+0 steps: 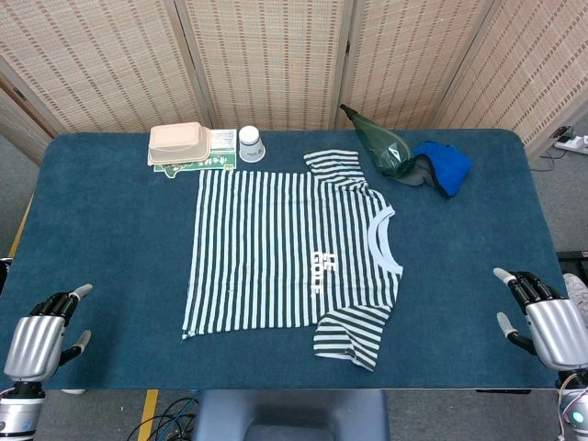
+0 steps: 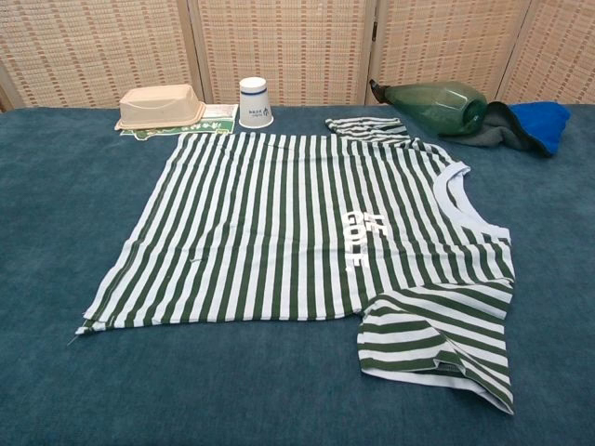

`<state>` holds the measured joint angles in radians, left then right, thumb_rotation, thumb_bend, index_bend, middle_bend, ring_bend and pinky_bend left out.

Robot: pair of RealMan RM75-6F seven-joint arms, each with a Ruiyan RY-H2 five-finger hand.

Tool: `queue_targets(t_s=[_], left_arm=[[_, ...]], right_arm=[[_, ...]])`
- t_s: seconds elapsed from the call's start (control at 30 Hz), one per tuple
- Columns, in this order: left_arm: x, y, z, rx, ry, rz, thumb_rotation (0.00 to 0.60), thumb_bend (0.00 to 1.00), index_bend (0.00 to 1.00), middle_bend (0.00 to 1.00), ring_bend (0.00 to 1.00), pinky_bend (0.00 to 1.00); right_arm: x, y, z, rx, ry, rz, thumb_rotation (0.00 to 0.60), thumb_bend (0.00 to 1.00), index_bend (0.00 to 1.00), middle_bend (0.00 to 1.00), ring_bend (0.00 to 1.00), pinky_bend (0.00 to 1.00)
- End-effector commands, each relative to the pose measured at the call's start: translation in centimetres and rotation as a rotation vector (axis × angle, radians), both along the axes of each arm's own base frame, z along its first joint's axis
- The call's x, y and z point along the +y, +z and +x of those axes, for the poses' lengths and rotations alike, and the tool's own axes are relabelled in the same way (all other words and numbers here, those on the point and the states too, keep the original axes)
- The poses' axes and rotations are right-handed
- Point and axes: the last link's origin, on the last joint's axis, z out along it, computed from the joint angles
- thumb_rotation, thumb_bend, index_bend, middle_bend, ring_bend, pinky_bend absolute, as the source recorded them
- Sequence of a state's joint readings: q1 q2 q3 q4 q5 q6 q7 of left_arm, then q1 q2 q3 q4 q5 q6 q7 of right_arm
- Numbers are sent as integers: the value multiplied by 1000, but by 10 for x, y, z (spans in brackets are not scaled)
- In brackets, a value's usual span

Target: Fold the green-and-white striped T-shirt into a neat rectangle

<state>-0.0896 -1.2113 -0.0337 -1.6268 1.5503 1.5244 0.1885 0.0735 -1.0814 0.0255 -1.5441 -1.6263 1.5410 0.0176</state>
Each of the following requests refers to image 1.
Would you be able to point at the white power strip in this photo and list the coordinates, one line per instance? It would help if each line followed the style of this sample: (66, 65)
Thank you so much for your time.
(574, 143)

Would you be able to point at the green white striped shirt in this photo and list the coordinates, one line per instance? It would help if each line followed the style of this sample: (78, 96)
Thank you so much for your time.
(275, 239)

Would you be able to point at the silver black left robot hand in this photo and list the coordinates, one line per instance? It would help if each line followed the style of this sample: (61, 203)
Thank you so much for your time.
(34, 344)

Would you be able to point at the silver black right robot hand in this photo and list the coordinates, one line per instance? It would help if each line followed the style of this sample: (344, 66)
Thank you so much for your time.
(556, 331)

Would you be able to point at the black metal bar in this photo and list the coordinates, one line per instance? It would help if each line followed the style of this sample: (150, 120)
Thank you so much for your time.
(572, 256)

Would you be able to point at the blue grey cloth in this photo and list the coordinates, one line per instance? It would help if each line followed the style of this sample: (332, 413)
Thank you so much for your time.
(450, 167)

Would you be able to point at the white paper cup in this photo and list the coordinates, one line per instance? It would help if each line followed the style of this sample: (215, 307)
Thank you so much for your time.
(250, 144)

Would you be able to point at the blue carpet table mat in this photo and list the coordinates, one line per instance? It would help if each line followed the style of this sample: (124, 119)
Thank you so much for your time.
(115, 239)

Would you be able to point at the white shoe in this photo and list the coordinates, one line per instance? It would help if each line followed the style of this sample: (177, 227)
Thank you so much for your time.
(579, 298)

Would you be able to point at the blue padded chair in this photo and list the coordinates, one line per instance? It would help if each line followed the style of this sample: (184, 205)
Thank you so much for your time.
(289, 413)

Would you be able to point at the bamboo folding screen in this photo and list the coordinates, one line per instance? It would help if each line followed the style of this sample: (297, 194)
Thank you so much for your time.
(275, 59)

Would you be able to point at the green white flattened carton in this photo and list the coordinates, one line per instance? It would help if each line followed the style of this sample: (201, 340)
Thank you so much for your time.
(220, 158)

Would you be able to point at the beige takeout food box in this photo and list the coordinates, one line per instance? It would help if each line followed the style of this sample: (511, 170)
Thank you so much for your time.
(177, 142)

